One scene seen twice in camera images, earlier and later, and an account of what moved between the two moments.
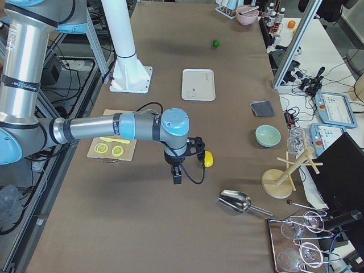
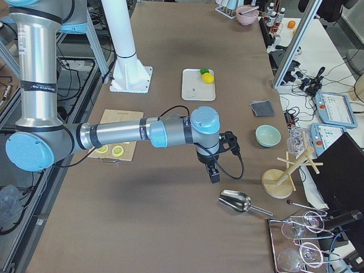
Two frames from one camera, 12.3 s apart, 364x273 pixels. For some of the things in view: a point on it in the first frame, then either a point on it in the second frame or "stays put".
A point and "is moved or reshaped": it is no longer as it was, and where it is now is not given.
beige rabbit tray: (198, 85) stays put
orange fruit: (291, 24) stays put
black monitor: (338, 173) stays put
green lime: (215, 43) -> (204, 70)
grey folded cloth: (262, 108) stays put
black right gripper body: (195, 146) -> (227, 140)
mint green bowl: (267, 136) stays put
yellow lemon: (209, 160) is moved or reshaped
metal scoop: (239, 201) stays put
